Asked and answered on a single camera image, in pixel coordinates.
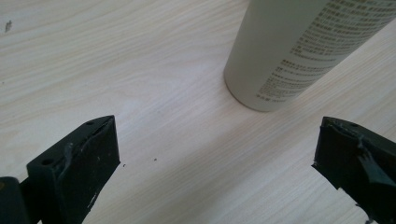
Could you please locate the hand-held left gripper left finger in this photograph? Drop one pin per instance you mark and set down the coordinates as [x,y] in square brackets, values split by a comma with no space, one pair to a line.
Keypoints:
[84,161]

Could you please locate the pale green pump bottle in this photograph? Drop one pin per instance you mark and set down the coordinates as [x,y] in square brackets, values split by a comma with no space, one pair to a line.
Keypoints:
[264,46]

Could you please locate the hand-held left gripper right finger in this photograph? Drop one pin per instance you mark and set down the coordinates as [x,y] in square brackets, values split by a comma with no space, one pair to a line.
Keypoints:
[348,155]

